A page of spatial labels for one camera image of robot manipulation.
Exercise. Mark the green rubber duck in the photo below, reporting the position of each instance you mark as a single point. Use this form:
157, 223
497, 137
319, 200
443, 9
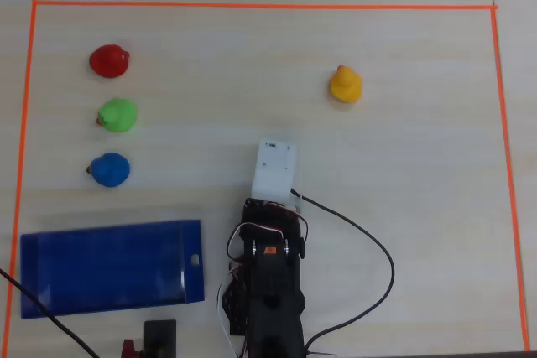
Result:
119, 115

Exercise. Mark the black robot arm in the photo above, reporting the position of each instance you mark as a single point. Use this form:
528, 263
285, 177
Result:
272, 291

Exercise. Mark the yellow rubber duck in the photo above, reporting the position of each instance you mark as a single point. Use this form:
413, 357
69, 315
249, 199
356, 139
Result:
346, 86

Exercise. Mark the blue rubber duck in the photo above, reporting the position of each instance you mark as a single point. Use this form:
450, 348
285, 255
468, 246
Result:
110, 170

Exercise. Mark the blue plastic box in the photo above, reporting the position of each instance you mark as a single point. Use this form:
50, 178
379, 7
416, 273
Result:
109, 268

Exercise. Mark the red rubber duck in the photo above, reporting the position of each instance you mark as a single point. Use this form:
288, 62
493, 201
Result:
108, 61

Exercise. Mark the black table clamp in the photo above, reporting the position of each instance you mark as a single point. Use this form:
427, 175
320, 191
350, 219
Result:
160, 339

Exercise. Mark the orange tape strip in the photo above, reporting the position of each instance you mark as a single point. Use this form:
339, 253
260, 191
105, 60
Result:
509, 165
25, 110
251, 5

